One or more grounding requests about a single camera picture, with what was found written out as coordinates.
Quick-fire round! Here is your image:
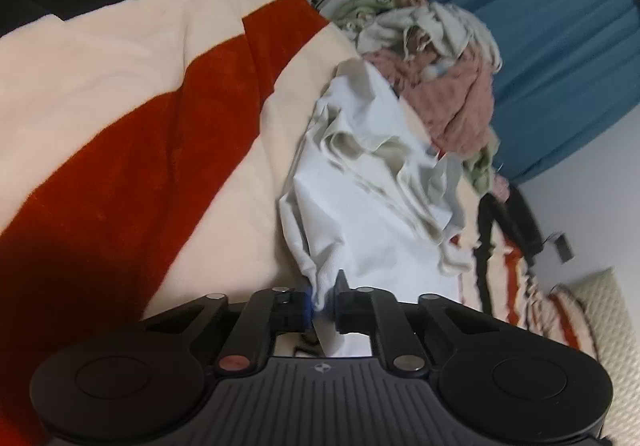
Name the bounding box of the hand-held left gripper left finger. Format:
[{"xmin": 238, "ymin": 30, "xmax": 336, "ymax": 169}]
[{"xmin": 140, "ymin": 287, "xmax": 316, "ymax": 374}]

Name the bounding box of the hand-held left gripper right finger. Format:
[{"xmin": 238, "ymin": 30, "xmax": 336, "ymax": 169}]
[{"xmin": 332, "ymin": 270, "xmax": 501, "ymax": 373}]

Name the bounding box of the white t-shirt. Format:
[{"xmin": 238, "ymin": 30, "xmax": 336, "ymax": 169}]
[{"xmin": 277, "ymin": 58, "xmax": 476, "ymax": 359}]

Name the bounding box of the pile of clothes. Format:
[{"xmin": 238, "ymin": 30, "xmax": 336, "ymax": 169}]
[{"xmin": 334, "ymin": 0, "xmax": 501, "ymax": 194}]

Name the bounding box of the black armchair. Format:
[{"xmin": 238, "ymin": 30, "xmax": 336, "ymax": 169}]
[{"xmin": 475, "ymin": 181, "xmax": 547, "ymax": 319}]

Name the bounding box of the small pink cloth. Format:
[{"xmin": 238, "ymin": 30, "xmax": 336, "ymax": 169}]
[{"xmin": 491, "ymin": 174, "xmax": 512, "ymax": 203}]

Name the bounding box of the pink fluffy blanket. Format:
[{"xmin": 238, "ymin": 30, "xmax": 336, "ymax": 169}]
[{"xmin": 361, "ymin": 43, "xmax": 496, "ymax": 161}]

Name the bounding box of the cream quilted headboard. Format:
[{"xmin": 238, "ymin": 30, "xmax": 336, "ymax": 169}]
[{"xmin": 545, "ymin": 267, "xmax": 640, "ymax": 446}]

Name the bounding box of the striped fleece blanket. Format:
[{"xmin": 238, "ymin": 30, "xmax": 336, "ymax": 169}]
[{"xmin": 0, "ymin": 0, "xmax": 601, "ymax": 446}]

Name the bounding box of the grey-white hooded garment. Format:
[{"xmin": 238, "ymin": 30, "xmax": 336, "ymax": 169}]
[{"xmin": 357, "ymin": 0, "xmax": 502, "ymax": 71}]

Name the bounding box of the blue curtain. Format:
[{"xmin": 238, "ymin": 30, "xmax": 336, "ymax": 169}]
[{"xmin": 432, "ymin": 0, "xmax": 640, "ymax": 187}]

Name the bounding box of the dark wall socket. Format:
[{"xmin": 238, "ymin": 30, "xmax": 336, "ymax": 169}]
[{"xmin": 554, "ymin": 234, "xmax": 574, "ymax": 263}]

